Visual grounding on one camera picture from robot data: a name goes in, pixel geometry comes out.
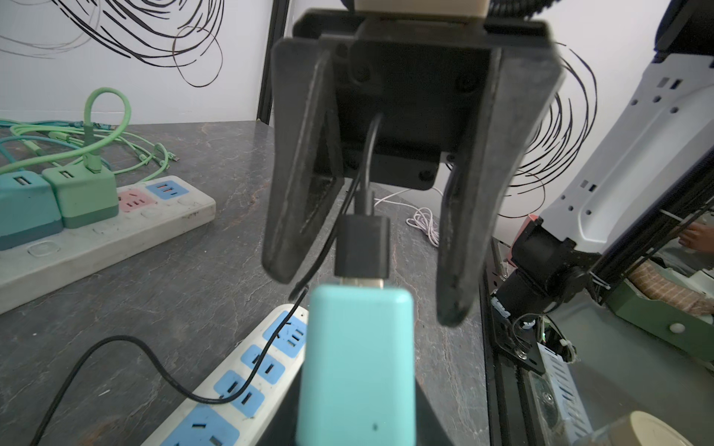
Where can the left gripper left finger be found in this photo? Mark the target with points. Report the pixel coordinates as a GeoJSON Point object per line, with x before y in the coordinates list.
{"type": "Point", "coordinates": [282, 429]}

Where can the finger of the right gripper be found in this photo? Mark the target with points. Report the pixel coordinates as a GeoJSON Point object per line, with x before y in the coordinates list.
{"type": "Point", "coordinates": [308, 169]}
{"type": "Point", "coordinates": [519, 87]}

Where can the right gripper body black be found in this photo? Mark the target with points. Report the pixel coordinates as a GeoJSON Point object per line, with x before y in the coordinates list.
{"type": "Point", "coordinates": [418, 77]}

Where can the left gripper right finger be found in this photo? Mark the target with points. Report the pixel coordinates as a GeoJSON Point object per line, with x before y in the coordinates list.
{"type": "Point", "coordinates": [429, 430]}

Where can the light teal charger plug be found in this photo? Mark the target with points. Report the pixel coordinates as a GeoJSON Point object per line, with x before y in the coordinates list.
{"type": "Point", "coordinates": [358, 383]}

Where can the white multicolour power strip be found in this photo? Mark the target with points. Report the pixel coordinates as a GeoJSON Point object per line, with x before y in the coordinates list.
{"type": "Point", "coordinates": [150, 213]}

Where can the green charger plug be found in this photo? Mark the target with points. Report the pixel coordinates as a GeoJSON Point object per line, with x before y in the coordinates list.
{"type": "Point", "coordinates": [83, 197]}

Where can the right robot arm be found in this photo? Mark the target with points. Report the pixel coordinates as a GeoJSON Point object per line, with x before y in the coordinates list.
{"type": "Point", "coordinates": [658, 154]}

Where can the beige round lid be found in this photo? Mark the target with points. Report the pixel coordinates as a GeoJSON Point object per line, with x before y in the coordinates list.
{"type": "Point", "coordinates": [637, 428]}

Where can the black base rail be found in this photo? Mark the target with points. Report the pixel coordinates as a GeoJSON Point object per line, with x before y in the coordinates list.
{"type": "Point", "coordinates": [509, 415]}

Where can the white slotted cable duct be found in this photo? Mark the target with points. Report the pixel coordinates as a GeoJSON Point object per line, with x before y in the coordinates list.
{"type": "Point", "coordinates": [573, 423]}

